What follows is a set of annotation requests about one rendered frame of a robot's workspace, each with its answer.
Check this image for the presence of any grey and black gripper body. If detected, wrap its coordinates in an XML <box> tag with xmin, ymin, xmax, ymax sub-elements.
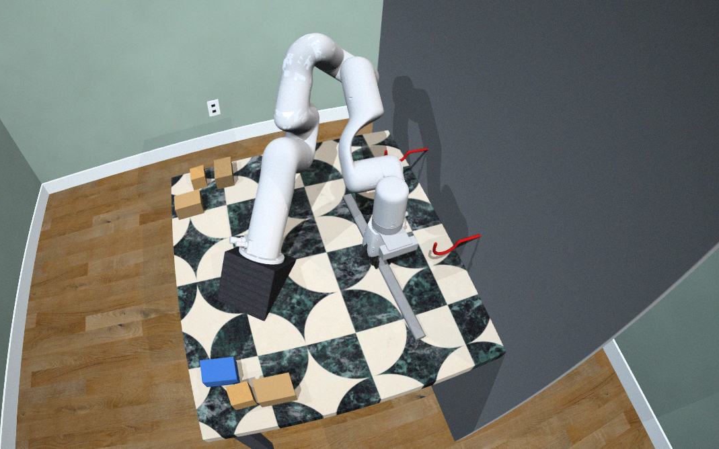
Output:
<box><xmin>363</xmin><ymin>220</ymin><xmax>385</xmax><ymax>257</ymax></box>

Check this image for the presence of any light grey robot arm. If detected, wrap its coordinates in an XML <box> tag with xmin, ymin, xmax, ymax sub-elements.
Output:
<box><xmin>229</xmin><ymin>33</ymin><xmax>418</xmax><ymax>265</ymax></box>

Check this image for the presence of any blue rectangular block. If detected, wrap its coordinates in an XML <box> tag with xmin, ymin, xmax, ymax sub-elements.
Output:
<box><xmin>200</xmin><ymin>357</ymin><xmax>240</xmax><ymax>387</ymax></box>

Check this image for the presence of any light grey metal tube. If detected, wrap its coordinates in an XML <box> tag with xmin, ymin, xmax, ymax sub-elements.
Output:
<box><xmin>343</xmin><ymin>194</ymin><xmax>426</xmax><ymax>341</ymax></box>

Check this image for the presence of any grey wall panel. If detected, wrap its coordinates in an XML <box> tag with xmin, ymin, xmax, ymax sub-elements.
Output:
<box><xmin>372</xmin><ymin>0</ymin><xmax>719</xmax><ymax>442</ymax></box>

